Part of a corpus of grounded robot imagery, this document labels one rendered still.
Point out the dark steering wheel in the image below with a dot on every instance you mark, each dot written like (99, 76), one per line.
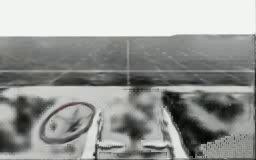
(87, 123)

